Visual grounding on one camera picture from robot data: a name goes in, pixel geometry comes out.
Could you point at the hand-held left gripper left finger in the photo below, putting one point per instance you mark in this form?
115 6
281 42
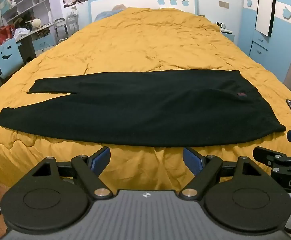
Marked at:
102 158

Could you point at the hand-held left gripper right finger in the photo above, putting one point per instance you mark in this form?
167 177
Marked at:
191 158

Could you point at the black pants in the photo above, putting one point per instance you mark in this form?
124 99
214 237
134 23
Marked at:
135 110

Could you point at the blue white wardrobe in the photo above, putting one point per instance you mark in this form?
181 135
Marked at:
283 55

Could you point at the blue nightstand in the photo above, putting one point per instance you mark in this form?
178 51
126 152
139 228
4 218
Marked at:
228 36

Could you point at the yellow quilted blanket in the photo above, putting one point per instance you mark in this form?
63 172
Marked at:
148 42

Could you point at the black framed wardrobe mirror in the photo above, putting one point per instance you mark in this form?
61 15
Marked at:
265 7

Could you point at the cluttered desk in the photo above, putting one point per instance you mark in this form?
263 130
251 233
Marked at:
28 47

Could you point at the black white nightstand item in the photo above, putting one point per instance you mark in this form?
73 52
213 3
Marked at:
221 25

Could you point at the grey chair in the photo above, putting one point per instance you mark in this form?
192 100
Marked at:
72 21
60 28

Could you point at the blue smiley face chair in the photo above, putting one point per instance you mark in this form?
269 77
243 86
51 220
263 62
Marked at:
6 55

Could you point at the blue pillow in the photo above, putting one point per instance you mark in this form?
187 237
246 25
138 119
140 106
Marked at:
108 12

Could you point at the white cloth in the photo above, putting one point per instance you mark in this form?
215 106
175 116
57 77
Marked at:
22 32

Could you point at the white round ornament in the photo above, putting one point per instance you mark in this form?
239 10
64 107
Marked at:
36 23

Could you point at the red bag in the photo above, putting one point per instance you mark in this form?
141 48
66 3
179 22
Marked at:
5 33

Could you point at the white blue bed headboard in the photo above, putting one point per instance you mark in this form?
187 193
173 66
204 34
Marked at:
135 0

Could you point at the white blue shelf unit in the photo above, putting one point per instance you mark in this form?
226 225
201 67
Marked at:
23 0

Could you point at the beige wall socket plate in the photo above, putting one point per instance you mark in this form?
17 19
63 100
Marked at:
223 4

